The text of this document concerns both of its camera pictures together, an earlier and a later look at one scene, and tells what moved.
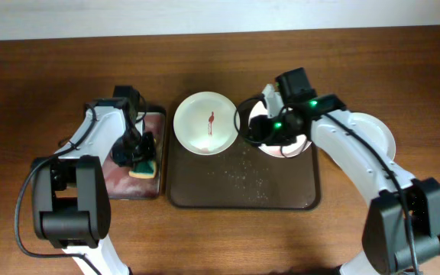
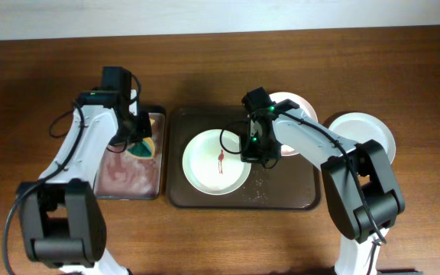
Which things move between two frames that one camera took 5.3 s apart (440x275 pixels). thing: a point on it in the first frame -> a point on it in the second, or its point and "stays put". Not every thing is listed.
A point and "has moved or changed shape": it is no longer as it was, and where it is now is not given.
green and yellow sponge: (143, 169) has moved or changed shape
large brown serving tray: (245, 177) stays put
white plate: (376, 131) stays put
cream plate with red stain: (206, 123) -> (212, 164)
